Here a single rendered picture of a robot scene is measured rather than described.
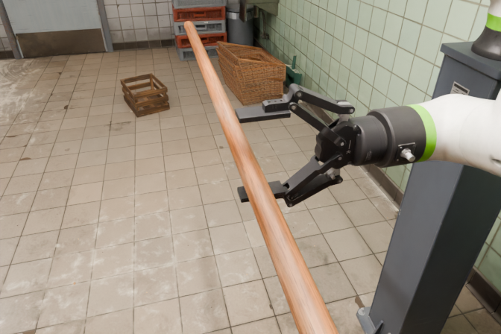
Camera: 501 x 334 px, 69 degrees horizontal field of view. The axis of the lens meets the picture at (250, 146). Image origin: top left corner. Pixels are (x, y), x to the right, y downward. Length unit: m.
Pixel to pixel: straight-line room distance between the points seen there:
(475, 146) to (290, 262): 0.32
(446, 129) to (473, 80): 0.43
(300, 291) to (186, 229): 1.79
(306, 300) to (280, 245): 0.06
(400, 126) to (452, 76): 0.53
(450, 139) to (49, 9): 4.85
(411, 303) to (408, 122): 0.95
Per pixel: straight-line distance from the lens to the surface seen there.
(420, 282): 1.37
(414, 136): 0.58
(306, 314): 0.33
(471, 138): 0.58
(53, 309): 1.98
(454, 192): 1.12
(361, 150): 0.55
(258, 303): 1.79
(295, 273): 0.35
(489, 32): 1.05
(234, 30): 4.66
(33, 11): 5.18
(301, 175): 0.57
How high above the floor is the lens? 1.48
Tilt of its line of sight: 32 degrees down
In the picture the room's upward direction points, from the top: straight up
